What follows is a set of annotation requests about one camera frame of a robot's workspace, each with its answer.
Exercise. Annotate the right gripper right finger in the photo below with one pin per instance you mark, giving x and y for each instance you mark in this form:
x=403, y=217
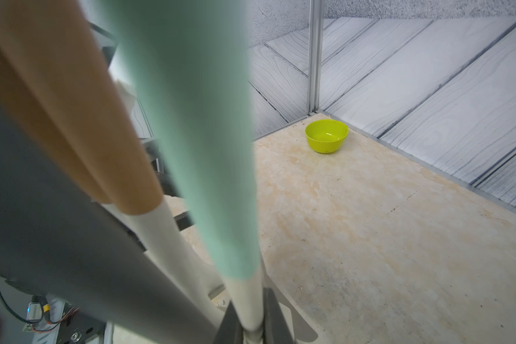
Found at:
x=283, y=323

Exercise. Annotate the cream spatula mint handle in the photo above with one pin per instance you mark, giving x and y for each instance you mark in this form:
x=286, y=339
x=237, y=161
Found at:
x=188, y=61

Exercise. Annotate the left frame post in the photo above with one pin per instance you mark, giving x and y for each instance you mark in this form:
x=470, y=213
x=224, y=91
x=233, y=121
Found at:
x=317, y=10

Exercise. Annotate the cream turner wooden handle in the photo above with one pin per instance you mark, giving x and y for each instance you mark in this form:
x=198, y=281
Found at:
x=27, y=112

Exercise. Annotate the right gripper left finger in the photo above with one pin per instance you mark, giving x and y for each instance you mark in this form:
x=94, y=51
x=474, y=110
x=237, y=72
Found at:
x=230, y=331

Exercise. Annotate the grey utensil rack stand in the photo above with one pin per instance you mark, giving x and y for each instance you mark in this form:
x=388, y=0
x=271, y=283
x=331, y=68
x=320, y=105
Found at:
x=55, y=239

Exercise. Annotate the green plastic bowl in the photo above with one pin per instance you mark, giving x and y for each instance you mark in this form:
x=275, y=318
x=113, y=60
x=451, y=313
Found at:
x=326, y=136

